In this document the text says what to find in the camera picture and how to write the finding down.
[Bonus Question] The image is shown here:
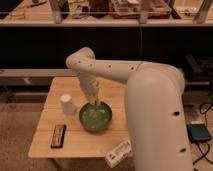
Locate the black cable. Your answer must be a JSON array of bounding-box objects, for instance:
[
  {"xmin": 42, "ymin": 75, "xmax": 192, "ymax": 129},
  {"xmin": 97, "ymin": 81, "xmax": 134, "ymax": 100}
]
[{"xmin": 193, "ymin": 99, "xmax": 213, "ymax": 164}]

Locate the green ceramic bowl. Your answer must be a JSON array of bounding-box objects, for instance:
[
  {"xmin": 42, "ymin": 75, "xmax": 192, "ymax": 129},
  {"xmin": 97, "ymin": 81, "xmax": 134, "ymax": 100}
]
[{"xmin": 79, "ymin": 102, "xmax": 112, "ymax": 132}]

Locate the wooden table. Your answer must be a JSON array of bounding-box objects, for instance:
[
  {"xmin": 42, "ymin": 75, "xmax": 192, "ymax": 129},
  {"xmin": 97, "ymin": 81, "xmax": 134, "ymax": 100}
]
[{"xmin": 28, "ymin": 77, "xmax": 129, "ymax": 158}]

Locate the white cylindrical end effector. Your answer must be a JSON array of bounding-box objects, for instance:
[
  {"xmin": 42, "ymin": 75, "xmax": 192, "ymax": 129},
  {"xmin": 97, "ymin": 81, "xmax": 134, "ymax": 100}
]
[{"xmin": 79, "ymin": 76, "xmax": 100, "ymax": 103}]

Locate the white paper cup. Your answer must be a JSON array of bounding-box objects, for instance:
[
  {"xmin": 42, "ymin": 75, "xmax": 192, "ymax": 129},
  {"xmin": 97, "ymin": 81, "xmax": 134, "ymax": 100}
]
[{"xmin": 60, "ymin": 94, "xmax": 77, "ymax": 115}]

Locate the background shelf with clutter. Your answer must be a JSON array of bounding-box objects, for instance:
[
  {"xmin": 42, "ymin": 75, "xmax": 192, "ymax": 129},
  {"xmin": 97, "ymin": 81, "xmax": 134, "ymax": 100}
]
[{"xmin": 0, "ymin": 0, "xmax": 213, "ymax": 27}]

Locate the blue foot pedal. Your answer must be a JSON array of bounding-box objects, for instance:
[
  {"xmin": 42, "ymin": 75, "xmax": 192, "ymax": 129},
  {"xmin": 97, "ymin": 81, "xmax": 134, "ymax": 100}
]
[{"xmin": 187, "ymin": 124, "xmax": 211, "ymax": 142}]

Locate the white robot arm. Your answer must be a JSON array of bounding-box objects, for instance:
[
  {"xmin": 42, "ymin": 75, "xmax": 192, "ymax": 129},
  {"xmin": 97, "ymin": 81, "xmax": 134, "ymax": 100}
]
[{"xmin": 66, "ymin": 47, "xmax": 193, "ymax": 171}]

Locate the white labelled box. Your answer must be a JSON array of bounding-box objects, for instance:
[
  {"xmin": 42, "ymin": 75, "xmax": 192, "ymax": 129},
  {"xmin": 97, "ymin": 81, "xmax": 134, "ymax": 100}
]
[{"xmin": 105, "ymin": 140, "xmax": 131, "ymax": 168}]

